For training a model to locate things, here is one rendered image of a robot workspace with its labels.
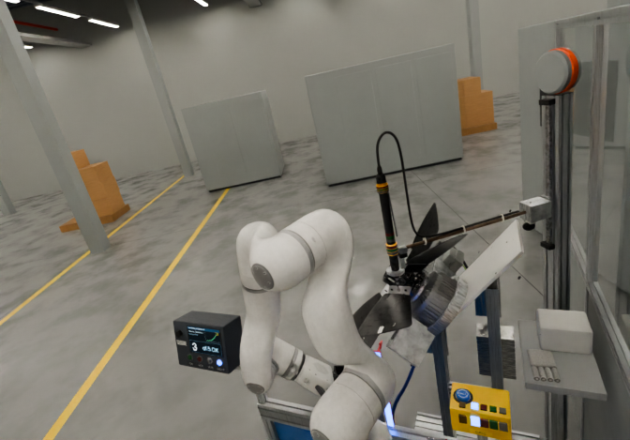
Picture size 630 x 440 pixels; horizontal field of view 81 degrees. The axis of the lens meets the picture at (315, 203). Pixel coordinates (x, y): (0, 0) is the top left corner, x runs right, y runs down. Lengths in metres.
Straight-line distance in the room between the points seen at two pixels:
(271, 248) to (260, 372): 0.42
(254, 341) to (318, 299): 0.27
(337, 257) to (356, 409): 0.32
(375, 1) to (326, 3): 1.58
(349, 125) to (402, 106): 1.00
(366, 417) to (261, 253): 0.42
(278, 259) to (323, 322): 0.18
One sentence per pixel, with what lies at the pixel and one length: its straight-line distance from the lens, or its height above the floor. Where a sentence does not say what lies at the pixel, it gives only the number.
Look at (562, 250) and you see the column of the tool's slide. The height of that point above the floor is 1.16.
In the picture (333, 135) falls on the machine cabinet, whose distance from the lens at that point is 6.85.
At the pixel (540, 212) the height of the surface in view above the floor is 1.36.
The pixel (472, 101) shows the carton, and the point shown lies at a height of 0.72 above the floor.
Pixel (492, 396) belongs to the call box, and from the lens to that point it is 1.33.
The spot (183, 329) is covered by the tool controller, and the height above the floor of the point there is 1.22.
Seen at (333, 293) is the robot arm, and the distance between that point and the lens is 0.75.
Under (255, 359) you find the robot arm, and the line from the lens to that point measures 0.97.
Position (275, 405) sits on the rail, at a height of 0.86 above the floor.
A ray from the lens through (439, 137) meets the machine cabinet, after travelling 7.23.
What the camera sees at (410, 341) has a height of 1.00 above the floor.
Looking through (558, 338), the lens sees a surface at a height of 0.93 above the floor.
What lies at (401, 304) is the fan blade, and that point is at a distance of 1.47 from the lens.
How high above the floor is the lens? 2.05
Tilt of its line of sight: 19 degrees down
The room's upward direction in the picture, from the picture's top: 13 degrees counter-clockwise
